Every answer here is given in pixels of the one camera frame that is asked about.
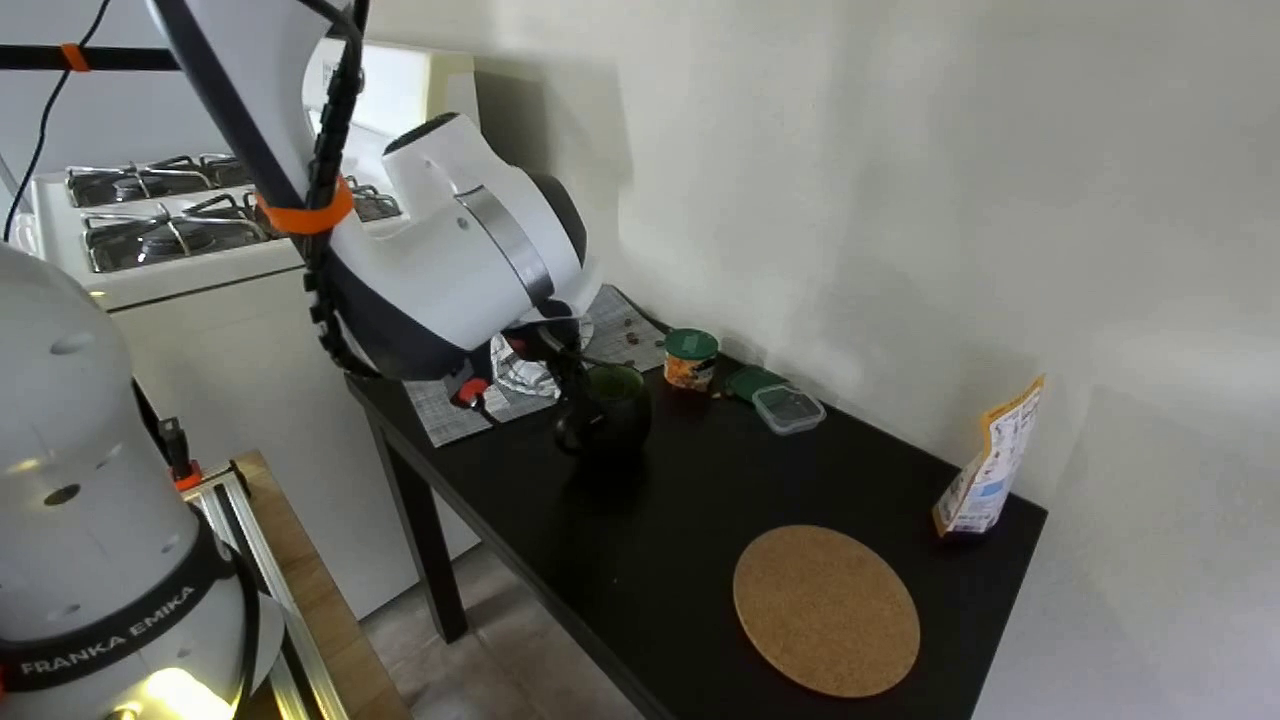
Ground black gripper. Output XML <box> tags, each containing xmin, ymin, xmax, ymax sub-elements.
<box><xmin>502</xmin><ymin>309</ymin><xmax>593</xmax><ymax>458</ymax></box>

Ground black glossy cup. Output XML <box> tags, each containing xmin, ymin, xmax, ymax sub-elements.
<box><xmin>569</xmin><ymin>360</ymin><xmax>655</xmax><ymax>465</ymax></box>

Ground white checkered dish cloth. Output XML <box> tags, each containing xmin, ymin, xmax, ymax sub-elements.
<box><xmin>483</xmin><ymin>331</ymin><xmax>565</xmax><ymax>422</ymax></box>

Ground grey woven placemat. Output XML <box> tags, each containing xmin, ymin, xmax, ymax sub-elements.
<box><xmin>397</xmin><ymin>280</ymin><xmax>673</xmax><ymax>452</ymax></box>

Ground jar with green lid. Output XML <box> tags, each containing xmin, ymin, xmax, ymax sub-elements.
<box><xmin>655</xmin><ymin>326</ymin><xmax>724</xmax><ymax>398</ymax></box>

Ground black side table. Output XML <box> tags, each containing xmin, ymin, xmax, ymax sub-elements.
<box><xmin>344</xmin><ymin>285</ymin><xmax>1053</xmax><ymax>720</ymax></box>

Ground loose green lid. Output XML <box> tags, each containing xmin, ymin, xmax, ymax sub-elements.
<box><xmin>715</xmin><ymin>360</ymin><xmax>792</xmax><ymax>405</ymax></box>

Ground clear plastic food container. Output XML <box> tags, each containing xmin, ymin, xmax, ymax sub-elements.
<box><xmin>749</xmin><ymin>379</ymin><xmax>831</xmax><ymax>442</ymax></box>

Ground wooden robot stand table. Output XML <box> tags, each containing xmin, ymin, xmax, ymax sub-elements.
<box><xmin>233</xmin><ymin>449</ymin><xmax>414</xmax><ymax>720</ymax></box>

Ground round cork coaster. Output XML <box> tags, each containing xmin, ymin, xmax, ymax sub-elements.
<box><xmin>729</xmin><ymin>521</ymin><xmax>924</xmax><ymax>701</ymax></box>

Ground white stove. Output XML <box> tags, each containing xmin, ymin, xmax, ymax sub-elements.
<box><xmin>36</xmin><ymin>149</ymin><xmax>489</xmax><ymax>619</ymax></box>

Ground orange and white carton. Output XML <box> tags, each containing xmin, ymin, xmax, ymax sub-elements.
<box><xmin>927</xmin><ymin>374</ymin><xmax>1053</xmax><ymax>539</ymax></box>

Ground black horizontal rod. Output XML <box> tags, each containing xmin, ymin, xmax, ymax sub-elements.
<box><xmin>0</xmin><ymin>39</ymin><xmax>183</xmax><ymax>75</ymax></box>

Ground aluminium frame rails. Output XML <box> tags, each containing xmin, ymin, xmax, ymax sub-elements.
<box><xmin>182</xmin><ymin>458</ymin><xmax>344</xmax><ymax>720</ymax></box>

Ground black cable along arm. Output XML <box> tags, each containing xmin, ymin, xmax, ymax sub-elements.
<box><xmin>296</xmin><ymin>0</ymin><xmax>384</xmax><ymax>379</ymax></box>

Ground thin black hanging cable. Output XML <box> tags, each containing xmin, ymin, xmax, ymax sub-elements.
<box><xmin>0</xmin><ymin>0</ymin><xmax>117</xmax><ymax>247</ymax></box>

